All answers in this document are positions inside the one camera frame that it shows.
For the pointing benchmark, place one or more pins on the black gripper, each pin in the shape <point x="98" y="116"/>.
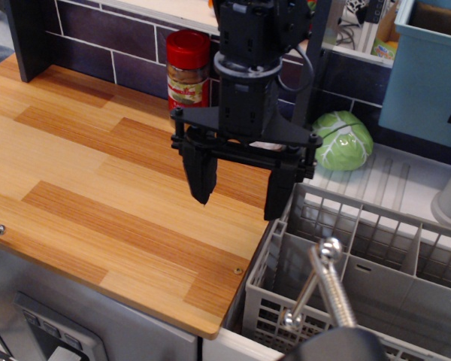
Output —
<point x="247" y="128"/>

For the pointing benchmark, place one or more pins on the grey plastic drying rack basket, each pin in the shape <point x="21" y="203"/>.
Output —
<point x="396" y="270"/>

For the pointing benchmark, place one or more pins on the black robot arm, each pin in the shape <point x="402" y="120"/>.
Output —
<point x="254" y="36"/>

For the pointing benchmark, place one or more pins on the green toy cabbage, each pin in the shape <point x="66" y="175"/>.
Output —
<point x="346" y="142"/>

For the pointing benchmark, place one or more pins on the red lid spice jar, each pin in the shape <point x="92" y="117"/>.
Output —
<point x="188" y="69"/>

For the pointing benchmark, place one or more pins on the colourful cardboard box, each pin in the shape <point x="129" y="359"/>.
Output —
<point x="386" y="40"/>

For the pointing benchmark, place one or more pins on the black clamp base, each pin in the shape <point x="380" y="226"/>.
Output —
<point x="343" y="343"/>

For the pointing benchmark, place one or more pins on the light blue bin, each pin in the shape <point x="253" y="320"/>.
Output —
<point x="418" y="95"/>

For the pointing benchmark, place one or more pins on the grey control panel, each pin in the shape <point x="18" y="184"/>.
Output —
<point x="56" y="336"/>

